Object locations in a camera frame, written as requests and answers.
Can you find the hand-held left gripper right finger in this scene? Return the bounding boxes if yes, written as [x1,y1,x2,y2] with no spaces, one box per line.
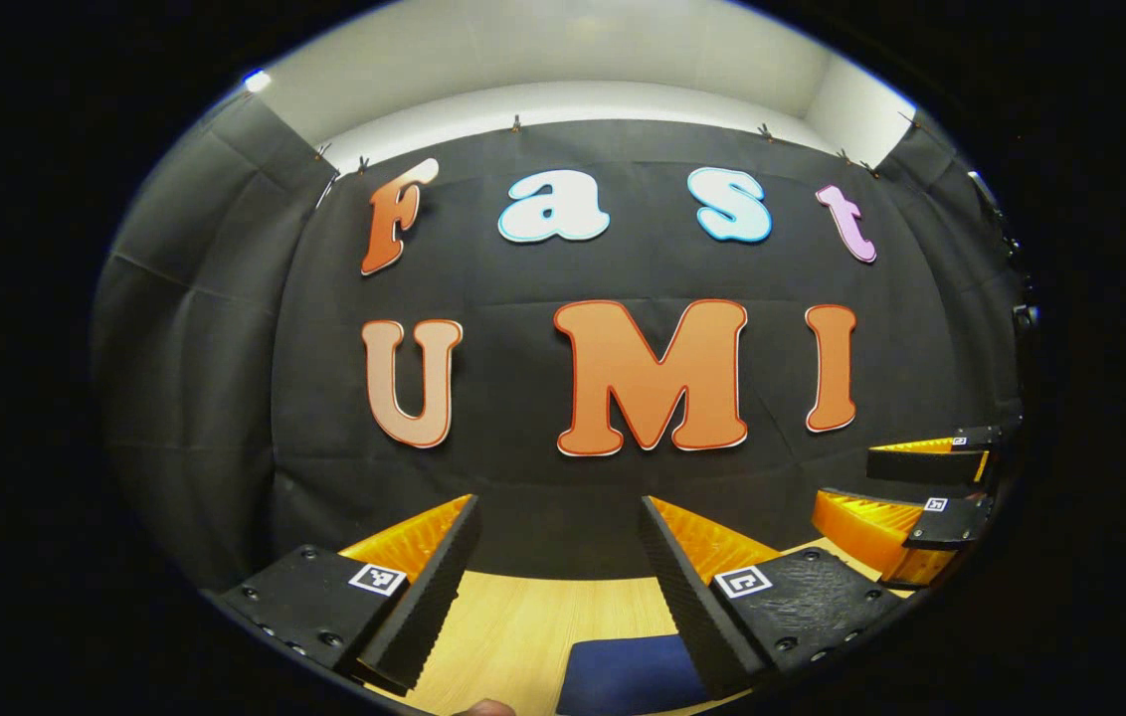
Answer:
[638,494,909,700]

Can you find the blue denim jeans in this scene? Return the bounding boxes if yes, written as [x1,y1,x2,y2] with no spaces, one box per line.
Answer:
[555,633,715,716]

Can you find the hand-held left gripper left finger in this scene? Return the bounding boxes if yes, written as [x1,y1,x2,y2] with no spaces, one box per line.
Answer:
[213,493,483,696]

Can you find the black metal stand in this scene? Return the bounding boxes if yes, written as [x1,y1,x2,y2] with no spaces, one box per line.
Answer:
[967,169,1040,331]

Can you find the black backdrop cloth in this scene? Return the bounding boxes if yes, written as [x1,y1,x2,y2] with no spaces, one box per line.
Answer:
[91,91,1032,590]

